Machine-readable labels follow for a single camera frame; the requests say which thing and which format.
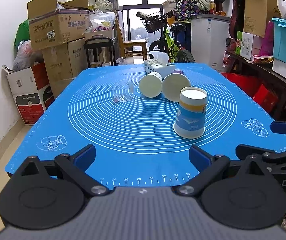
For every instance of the purple paper cup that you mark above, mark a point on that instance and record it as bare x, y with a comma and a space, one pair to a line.
173, 84

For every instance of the plastic bag by wall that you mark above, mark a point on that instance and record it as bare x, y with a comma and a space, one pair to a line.
26, 57

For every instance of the lower cardboard box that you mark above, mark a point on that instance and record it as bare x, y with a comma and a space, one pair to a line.
64, 63

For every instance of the white chest freezer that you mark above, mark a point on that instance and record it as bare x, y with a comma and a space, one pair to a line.
209, 33

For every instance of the clear bag of items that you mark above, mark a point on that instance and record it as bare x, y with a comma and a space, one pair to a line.
102, 21

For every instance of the blue silicone baking mat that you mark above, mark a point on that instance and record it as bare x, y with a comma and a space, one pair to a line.
134, 140

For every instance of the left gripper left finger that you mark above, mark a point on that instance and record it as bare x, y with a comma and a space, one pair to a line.
73, 168

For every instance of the green bicycle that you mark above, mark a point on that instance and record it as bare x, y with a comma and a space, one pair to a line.
168, 43

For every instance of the green white carton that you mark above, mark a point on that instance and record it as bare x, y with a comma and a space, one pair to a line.
244, 45

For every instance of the clear plastic cup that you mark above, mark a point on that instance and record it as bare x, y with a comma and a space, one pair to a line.
123, 91

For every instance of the top cardboard box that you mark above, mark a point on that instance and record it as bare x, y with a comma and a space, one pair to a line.
53, 23

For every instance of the tissue pack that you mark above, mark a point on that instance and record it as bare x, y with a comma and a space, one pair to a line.
158, 62

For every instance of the patterned clothes pile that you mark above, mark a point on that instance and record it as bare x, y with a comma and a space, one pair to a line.
186, 9

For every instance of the red white appliance box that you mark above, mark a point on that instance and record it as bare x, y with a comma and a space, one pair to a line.
31, 91

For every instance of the white paper cup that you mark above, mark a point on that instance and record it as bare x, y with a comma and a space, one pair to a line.
151, 85

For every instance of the blue orange paper cup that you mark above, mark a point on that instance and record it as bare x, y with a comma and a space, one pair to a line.
190, 117

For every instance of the tall cardboard box right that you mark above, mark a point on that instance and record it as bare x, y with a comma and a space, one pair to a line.
257, 14

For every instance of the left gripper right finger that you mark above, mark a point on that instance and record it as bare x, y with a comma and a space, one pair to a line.
210, 167

